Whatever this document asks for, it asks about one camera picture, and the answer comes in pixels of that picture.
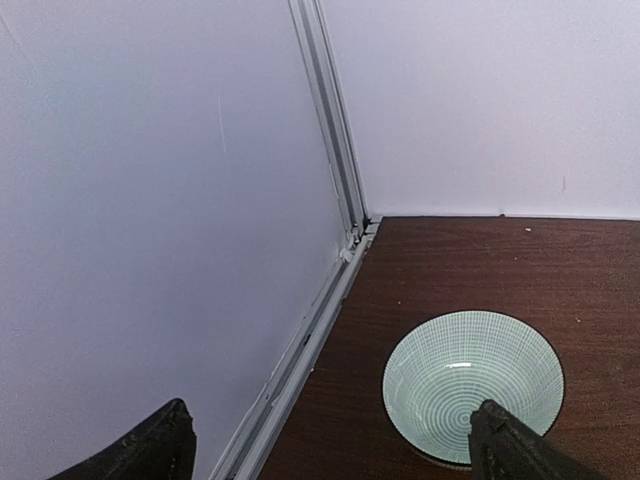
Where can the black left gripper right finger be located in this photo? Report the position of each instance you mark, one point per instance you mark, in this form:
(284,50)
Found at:
(502,447)

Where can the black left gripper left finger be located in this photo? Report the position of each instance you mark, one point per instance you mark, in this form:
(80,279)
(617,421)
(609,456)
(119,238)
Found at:
(162,446)

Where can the pale green patterned ceramic bowl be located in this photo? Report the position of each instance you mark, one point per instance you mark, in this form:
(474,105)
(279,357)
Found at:
(445,368)

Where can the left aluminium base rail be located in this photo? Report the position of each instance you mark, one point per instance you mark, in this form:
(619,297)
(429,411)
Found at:
(251,444)

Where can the left aluminium corner post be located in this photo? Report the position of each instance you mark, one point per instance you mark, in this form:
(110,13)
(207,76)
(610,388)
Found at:
(324,83)

